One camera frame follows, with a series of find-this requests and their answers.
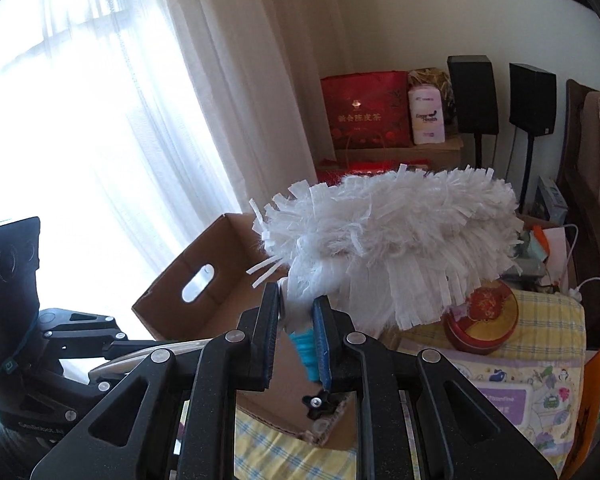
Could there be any pink white tissue pack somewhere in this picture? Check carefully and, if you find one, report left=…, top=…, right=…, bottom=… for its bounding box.
left=408, top=84, right=445, bottom=145

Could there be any white fluffy duster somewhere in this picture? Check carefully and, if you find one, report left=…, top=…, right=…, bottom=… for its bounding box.
left=249, top=166, right=524, bottom=335

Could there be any right black speaker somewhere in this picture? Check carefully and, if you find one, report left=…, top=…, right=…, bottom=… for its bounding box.
left=509, top=63, right=557, bottom=212

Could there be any small red gift bag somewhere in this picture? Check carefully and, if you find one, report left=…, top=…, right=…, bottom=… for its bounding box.
left=315, top=158, right=431, bottom=185

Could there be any purple wet wipes pack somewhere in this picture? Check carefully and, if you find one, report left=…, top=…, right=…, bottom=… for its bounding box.
left=434, top=344, right=584, bottom=464

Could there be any black clamp knob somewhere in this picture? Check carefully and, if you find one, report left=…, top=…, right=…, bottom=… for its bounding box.
left=302, top=389, right=343, bottom=420

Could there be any white curtain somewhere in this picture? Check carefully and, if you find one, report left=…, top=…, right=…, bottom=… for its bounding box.
left=41, top=0, right=348, bottom=272

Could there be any white plastic clip handle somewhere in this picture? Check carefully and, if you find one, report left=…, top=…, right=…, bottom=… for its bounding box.
left=88, top=339, right=210, bottom=382

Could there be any black speaker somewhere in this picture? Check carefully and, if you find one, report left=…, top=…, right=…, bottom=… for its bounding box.
left=509, top=63, right=557, bottom=212
left=446, top=55, right=500, bottom=168

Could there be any yellow plaid tablecloth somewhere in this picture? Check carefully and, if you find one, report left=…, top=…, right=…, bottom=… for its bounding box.
left=234, top=290, right=586, bottom=479

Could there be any gold wrapped gift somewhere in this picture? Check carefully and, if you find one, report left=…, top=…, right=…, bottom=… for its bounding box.
left=408, top=67, right=456, bottom=130

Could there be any box of clutter items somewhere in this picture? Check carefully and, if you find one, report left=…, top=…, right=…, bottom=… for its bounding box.
left=500, top=214, right=579, bottom=295

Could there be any brown sofa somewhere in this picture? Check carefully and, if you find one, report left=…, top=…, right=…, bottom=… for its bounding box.
left=554, top=78, right=600, bottom=311

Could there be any round red gold tin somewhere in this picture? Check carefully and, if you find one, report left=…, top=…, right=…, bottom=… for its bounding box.
left=441, top=281, right=519, bottom=356

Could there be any left black speaker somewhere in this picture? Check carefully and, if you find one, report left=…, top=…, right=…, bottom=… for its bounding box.
left=446, top=55, right=500, bottom=168

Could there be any open cardboard box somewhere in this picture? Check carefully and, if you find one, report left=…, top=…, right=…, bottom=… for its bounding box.
left=130, top=212, right=361, bottom=449

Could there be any large red gift bag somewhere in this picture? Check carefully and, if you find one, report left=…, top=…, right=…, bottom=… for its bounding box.
left=321, top=70, right=413, bottom=150

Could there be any brown cardboard box background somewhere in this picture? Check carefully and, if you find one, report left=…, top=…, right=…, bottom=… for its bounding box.
left=335, top=136, right=464, bottom=171

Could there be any orange storage box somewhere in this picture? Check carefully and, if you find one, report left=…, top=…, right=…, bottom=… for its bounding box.
left=560, top=350, right=600, bottom=479

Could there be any grey white small box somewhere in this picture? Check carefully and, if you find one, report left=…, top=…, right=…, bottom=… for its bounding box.
left=538, top=177, right=568, bottom=226

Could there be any white charger cable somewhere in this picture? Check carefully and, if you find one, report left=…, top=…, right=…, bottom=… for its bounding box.
left=549, top=223, right=600, bottom=304

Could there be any blue collapsible funnel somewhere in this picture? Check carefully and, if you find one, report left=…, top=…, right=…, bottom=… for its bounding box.
left=288, top=328, right=320, bottom=382

